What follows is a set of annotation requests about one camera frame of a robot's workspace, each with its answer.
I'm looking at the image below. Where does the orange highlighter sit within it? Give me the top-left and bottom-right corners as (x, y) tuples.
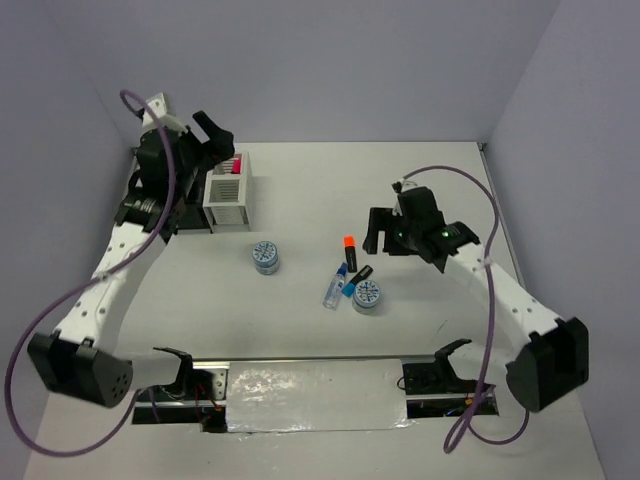
(343, 236), (358, 273)

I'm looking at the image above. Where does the blue white jar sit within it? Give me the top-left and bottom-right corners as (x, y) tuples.
(352, 279), (381, 314)
(252, 241), (280, 275)

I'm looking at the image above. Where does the blue highlighter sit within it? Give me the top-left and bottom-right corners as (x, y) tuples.
(342, 265), (373, 298)

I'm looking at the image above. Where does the clear blue spray bottle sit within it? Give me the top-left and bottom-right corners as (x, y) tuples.
(322, 263), (347, 310)

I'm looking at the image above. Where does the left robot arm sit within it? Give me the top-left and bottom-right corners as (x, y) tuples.
(27, 111), (235, 408)

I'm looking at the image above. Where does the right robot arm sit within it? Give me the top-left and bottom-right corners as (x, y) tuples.
(363, 187), (589, 413)

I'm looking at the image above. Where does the white slotted organizer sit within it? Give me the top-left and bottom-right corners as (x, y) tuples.
(202, 151), (254, 233)

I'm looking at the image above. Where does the black slotted organizer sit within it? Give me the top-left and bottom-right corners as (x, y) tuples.
(176, 172), (212, 234)

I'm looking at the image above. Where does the silver tape covered plate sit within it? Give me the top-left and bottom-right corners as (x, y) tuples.
(226, 359), (410, 433)

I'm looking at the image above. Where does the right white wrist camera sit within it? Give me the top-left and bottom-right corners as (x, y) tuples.
(392, 179), (418, 195)

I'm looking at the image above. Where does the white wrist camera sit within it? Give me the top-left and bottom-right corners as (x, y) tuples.
(142, 92), (189, 134)
(392, 179), (418, 195)

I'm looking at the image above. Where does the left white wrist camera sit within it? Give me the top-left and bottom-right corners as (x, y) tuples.
(142, 92), (189, 134)

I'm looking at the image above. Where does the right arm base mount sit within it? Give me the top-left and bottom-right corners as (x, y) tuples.
(396, 339), (477, 420)

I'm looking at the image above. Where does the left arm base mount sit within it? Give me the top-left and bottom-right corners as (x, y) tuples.
(132, 347), (230, 434)

